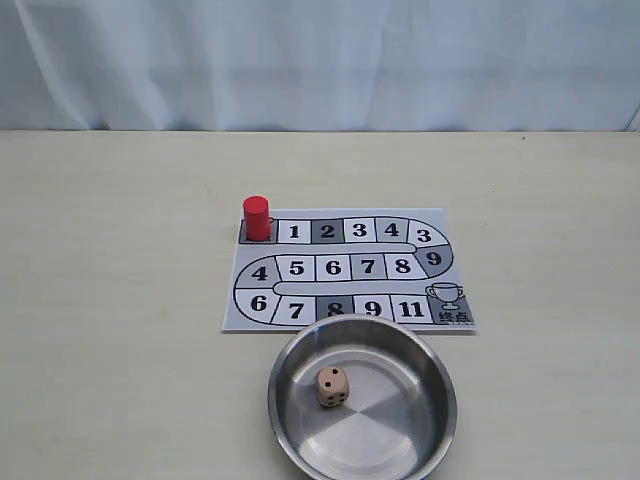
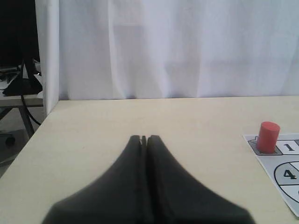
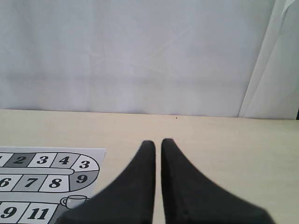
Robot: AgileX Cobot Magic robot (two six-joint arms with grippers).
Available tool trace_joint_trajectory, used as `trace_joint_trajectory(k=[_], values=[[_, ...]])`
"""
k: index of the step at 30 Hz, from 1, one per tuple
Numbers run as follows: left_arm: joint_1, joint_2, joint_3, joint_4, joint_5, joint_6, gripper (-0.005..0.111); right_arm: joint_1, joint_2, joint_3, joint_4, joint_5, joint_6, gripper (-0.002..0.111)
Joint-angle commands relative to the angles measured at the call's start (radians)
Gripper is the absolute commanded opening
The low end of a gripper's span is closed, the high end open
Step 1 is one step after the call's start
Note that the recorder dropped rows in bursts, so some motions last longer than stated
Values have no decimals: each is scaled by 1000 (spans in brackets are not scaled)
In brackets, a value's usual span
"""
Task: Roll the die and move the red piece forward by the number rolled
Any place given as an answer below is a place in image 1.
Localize paper number game board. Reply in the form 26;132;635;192
222;208;477;334

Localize wooden die black pips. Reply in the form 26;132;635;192
316;366;350;408

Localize red cylinder game piece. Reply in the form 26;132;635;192
243;195;271;242

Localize white backdrop curtain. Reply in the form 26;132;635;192
1;1;639;131

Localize stainless steel round bowl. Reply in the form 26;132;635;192
267;314;458;479

